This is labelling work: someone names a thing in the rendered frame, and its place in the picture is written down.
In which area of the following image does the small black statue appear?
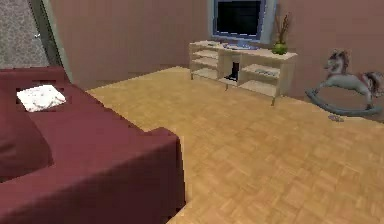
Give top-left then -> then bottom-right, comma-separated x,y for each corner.
224,61 -> 241,82

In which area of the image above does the grey flat device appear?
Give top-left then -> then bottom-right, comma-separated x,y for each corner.
254,68 -> 280,78

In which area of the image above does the pale wooden television stand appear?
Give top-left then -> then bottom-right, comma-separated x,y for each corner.
188,40 -> 299,107

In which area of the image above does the silver blue television set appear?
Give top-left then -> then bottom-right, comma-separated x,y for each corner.
208,0 -> 278,51

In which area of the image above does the green pot plant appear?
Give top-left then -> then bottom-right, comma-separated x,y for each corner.
271,13 -> 292,56

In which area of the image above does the dark red sofa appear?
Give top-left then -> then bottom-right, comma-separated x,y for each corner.
0,65 -> 187,224

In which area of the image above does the white cushion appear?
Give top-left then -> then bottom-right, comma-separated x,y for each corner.
16,84 -> 67,113

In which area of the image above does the grey rocking horse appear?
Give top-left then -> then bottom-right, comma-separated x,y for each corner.
304,49 -> 384,118

